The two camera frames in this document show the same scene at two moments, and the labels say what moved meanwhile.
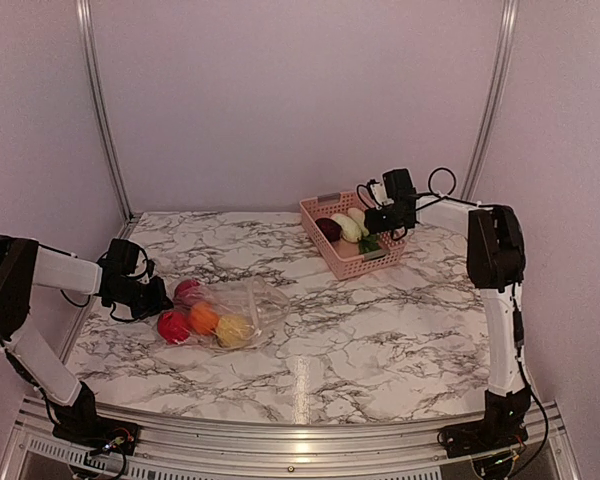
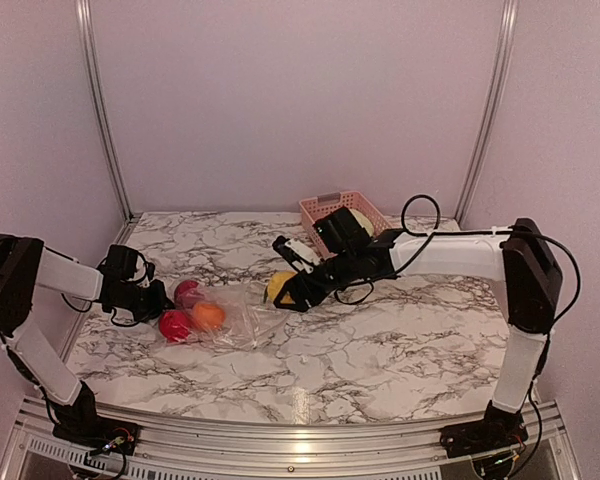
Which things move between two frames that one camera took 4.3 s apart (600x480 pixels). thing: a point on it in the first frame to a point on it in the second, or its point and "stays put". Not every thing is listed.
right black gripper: (373, 224) to (295, 284)
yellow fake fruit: (234, 331) to (275, 284)
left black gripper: (156, 305) stays put
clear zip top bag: (231, 313) stays put
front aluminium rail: (171, 449) stays put
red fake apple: (173, 326) stays put
